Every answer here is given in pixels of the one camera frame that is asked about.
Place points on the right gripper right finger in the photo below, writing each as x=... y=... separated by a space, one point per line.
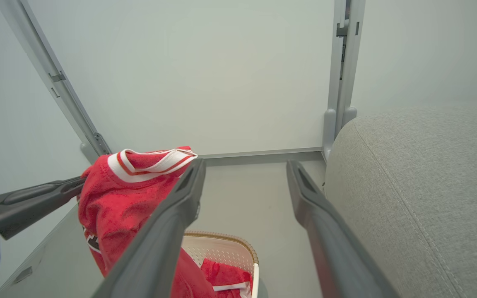
x=333 y=248

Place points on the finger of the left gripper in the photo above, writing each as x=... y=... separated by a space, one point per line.
x=27 y=207

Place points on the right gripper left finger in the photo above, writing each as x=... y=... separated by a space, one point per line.
x=155 y=248

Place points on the red white sports jersey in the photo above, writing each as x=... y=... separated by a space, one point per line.
x=118 y=207

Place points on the cream perforated laundry basket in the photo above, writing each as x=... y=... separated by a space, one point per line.
x=222 y=248

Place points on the grey partition support foot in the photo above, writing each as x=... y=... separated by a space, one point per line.
x=89 y=152

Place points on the grey fabric sofa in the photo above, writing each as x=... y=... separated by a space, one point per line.
x=420 y=198

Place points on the grey partition bottom rail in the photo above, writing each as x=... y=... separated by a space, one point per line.
x=263 y=156

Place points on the grey partition post with bracket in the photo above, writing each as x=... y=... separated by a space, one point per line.
x=52 y=70

